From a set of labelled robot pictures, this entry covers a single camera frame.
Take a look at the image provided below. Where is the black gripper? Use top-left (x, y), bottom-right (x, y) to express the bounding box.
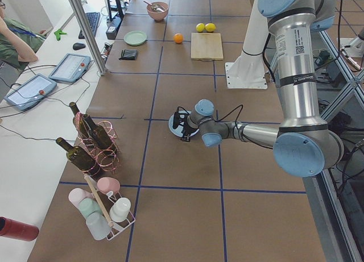
top-left (181, 111), bottom-right (198, 142)

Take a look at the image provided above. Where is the light blue plate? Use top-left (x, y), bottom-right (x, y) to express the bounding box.
top-left (168, 114), bottom-right (183, 139)

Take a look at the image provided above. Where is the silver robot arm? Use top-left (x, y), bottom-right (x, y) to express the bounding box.
top-left (169, 0), bottom-right (344, 177)

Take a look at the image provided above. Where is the light green plate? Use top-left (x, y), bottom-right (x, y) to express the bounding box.
top-left (123, 31), bottom-right (147, 46)

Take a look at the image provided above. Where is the dark wine bottle middle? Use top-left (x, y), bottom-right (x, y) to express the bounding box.
top-left (82, 114), bottom-right (117, 155)

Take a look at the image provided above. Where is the dark wine bottle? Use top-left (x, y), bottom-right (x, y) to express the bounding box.
top-left (56, 137), bottom-right (104, 179)
top-left (69, 101), bottom-right (89, 139)
top-left (82, 114), bottom-right (117, 155)

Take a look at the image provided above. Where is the bamboo cutting board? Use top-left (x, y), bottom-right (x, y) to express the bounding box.
top-left (191, 33), bottom-right (224, 61)

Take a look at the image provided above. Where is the white cup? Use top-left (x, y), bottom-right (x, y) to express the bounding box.
top-left (109, 197), bottom-right (131, 223)

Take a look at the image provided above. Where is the orange fruit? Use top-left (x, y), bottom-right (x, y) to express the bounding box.
top-left (173, 33), bottom-right (184, 44)

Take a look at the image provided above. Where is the grey folded cloth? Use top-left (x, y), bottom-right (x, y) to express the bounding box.
top-left (119, 49), bottom-right (138, 60)

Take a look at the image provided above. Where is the dark wine bottle front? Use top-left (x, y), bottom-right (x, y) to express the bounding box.
top-left (56, 137), bottom-right (104, 179)

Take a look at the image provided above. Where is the yellow lemon far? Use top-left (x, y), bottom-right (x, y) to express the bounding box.
top-left (196, 23), bottom-right (205, 33)

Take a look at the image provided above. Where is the yellow lemon near board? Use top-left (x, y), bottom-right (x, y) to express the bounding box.
top-left (205, 23), bottom-right (216, 32)

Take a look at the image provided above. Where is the dark wine bottle back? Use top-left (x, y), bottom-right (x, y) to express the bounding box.
top-left (69, 101), bottom-right (89, 139)

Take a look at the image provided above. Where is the mint green cup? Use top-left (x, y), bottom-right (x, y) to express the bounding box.
top-left (77, 198), bottom-right (102, 219)

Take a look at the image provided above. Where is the pale grey cup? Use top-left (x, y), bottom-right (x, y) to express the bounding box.
top-left (86, 212), bottom-right (111, 240)

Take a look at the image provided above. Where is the light pink cup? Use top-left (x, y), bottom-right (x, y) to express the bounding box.
top-left (68, 188), bottom-right (94, 208)

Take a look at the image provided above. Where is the black computer box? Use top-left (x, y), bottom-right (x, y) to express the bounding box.
top-left (106, 16), bottom-right (122, 40)

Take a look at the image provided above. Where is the pink bowl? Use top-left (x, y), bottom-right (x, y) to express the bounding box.
top-left (145, 1), bottom-right (169, 21)

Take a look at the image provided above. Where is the teach pendant far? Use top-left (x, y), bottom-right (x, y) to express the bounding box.
top-left (48, 53), bottom-right (91, 83)

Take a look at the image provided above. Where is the teach pendant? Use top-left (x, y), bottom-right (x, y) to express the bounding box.
top-left (5, 74), bottom-right (57, 111)
top-left (48, 53), bottom-right (91, 83)

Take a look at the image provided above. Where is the metal scoop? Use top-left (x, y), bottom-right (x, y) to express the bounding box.
top-left (143, 0), bottom-right (165, 12)

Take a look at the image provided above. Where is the black computer mouse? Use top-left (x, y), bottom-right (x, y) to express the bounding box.
top-left (72, 43), bottom-right (86, 51)

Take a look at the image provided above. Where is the black keyboard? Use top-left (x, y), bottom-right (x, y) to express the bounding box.
top-left (85, 12), bottom-right (101, 36)

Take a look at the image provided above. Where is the teach pendant near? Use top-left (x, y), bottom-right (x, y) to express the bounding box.
top-left (5, 74), bottom-right (57, 111)

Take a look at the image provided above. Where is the green clamp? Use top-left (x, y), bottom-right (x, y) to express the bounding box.
top-left (54, 29), bottom-right (67, 41)

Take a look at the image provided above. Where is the person in green shirt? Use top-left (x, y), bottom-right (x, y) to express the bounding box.
top-left (0, 0), bottom-right (48, 72)

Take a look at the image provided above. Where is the red cylinder bottle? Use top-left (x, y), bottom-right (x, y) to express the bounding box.
top-left (1, 217), bottom-right (39, 242)

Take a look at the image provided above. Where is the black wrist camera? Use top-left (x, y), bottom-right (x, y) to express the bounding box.
top-left (172, 106), bottom-right (189, 130)

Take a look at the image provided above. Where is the copper wire bottle rack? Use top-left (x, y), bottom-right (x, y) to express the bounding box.
top-left (73, 112), bottom-right (120, 175)

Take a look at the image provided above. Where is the white camera pole base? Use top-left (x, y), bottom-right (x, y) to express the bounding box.
top-left (225, 0), bottom-right (268, 89)

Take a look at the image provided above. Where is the white wire cup rack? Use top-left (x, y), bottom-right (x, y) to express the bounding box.
top-left (84, 176), bottom-right (135, 240)

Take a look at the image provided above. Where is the aluminium frame post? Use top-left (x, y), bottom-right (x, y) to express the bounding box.
top-left (68, 0), bottom-right (107, 76)

